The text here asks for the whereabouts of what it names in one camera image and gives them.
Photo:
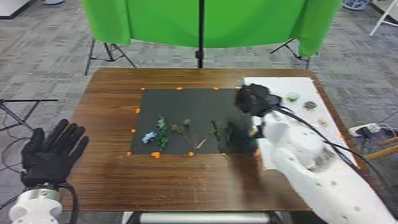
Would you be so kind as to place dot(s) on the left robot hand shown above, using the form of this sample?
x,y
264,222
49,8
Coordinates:
x,y
51,156

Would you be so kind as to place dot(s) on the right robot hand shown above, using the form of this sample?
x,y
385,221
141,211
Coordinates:
x,y
257,100

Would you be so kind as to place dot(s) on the pale blue flower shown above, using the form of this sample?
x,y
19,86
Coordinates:
x,y
292,97

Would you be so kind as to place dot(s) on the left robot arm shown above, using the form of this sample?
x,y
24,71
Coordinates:
x,y
37,206

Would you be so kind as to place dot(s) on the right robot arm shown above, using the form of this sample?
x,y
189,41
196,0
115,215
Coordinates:
x,y
308,163

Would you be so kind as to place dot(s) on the white sheet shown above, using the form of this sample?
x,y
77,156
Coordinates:
x,y
303,85

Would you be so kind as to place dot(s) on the dark mat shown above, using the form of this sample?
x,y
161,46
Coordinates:
x,y
189,106

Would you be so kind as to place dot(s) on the black folding stand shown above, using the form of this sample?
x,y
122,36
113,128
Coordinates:
x,y
21,113

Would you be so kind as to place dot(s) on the black tripod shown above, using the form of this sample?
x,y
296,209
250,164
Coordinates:
x,y
294,50
109,53

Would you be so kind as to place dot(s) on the white power strip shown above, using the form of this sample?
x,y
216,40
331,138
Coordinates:
x,y
363,129

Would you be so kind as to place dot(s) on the black stand pole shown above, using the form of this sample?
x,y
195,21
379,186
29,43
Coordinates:
x,y
202,33

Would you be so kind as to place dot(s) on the pale grey bar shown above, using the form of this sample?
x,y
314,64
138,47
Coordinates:
x,y
202,218

